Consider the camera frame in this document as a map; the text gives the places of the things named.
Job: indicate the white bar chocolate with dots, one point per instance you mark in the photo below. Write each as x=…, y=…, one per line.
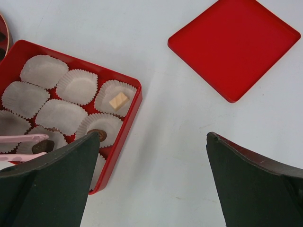
x=118, y=101

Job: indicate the red chocolate box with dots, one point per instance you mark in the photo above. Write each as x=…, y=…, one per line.
x=22, y=50

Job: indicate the milk leaf shaped chocolate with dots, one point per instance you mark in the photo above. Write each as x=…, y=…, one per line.
x=101, y=133

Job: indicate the pink metal tongs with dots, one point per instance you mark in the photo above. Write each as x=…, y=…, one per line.
x=22, y=138

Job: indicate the red box lid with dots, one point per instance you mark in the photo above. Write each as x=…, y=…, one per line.
x=232, y=44

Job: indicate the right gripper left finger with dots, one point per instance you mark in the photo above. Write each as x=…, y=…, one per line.
x=51, y=190

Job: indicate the white paper cup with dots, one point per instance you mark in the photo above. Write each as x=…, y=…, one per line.
x=24, y=99
x=61, y=115
x=108, y=123
x=44, y=71
x=57, y=137
x=97, y=171
x=11, y=124
x=77, y=86
x=108, y=91

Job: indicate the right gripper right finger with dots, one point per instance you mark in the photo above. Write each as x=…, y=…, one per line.
x=254, y=190

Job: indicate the round red plate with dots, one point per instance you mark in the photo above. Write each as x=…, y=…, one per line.
x=5, y=38

